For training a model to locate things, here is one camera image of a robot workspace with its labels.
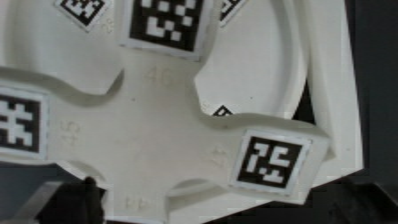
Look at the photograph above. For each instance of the white round table top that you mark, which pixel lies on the white round table top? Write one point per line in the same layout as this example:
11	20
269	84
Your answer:
89	41

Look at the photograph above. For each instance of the white L-shaped fence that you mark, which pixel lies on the white L-shaped fence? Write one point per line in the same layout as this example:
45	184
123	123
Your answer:
334	83

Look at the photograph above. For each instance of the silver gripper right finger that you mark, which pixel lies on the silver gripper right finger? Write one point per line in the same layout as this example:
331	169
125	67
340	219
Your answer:
364	203

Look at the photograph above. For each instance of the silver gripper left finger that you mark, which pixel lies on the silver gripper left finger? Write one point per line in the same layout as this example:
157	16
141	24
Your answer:
62	204

